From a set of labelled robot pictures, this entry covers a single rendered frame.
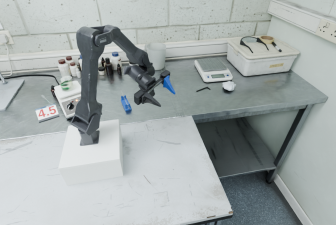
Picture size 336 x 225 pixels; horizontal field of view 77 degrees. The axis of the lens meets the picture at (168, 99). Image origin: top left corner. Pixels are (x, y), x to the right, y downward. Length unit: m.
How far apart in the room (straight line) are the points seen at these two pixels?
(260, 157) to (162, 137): 1.08
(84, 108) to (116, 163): 0.22
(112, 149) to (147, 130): 0.25
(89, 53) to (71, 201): 0.49
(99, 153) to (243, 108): 0.74
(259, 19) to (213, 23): 0.36
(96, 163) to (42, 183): 0.23
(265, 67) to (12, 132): 1.43
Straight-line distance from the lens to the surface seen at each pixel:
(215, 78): 1.33
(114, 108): 1.13
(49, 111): 1.20
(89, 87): 0.72
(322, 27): 1.42
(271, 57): 1.47
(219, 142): 1.87
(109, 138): 0.83
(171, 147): 0.91
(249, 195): 1.92
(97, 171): 0.81
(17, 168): 1.02
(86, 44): 0.68
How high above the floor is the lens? 1.59
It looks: 37 degrees down
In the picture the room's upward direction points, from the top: straight up
